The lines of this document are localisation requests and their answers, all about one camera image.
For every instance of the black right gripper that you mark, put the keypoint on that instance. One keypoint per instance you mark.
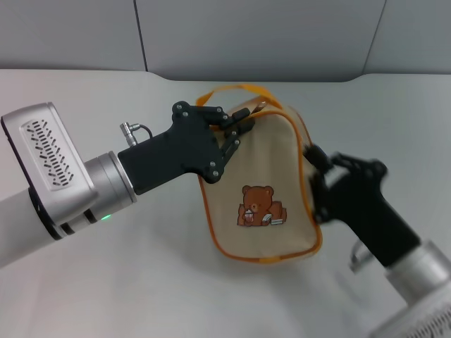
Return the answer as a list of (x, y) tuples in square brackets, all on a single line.
[(356, 197)]

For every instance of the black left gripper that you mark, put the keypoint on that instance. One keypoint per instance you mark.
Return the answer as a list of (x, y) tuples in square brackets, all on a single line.
[(176, 151)]

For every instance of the silver zipper pull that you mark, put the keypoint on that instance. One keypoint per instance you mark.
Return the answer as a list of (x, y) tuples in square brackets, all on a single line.
[(260, 106)]

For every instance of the beige bear-print food bag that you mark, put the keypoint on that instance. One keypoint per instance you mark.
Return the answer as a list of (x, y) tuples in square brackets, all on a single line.
[(260, 165)]

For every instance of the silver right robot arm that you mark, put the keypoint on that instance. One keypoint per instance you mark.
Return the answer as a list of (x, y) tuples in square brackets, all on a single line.
[(419, 292)]

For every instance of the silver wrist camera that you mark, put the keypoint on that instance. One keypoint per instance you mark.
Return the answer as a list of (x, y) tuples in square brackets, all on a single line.
[(46, 151)]

